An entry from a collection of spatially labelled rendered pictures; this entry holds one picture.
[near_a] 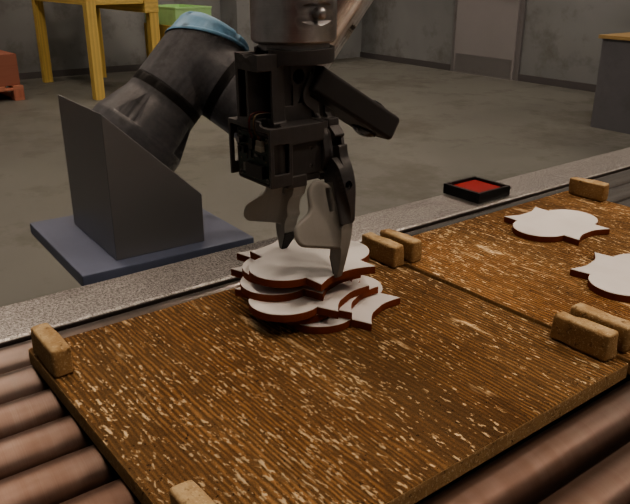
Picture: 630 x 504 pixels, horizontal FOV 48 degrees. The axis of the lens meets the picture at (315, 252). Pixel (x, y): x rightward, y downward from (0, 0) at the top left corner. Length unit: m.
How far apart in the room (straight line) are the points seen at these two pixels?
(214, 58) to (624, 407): 0.74
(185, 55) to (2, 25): 8.61
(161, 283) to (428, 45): 9.63
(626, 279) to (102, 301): 0.57
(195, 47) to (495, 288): 0.58
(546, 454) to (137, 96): 0.76
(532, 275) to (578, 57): 7.99
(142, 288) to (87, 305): 0.07
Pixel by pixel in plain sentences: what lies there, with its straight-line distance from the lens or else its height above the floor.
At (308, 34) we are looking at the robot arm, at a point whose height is 1.21.
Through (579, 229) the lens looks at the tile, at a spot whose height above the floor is 0.94.
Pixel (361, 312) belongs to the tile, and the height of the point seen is 0.94.
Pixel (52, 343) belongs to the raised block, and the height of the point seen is 0.96.
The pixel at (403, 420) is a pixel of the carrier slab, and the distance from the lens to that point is 0.57.
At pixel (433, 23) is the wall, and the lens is 10.30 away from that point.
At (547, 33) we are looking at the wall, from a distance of 9.04.
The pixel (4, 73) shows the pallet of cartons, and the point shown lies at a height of 0.28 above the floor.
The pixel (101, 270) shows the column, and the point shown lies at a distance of 1.03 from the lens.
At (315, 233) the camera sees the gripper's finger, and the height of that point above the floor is 1.03.
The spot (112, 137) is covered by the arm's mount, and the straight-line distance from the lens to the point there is 1.01.
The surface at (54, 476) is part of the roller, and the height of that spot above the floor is 0.92.
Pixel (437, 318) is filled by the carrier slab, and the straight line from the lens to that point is 0.72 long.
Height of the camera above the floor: 1.26
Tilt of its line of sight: 22 degrees down
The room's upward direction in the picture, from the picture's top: straight up
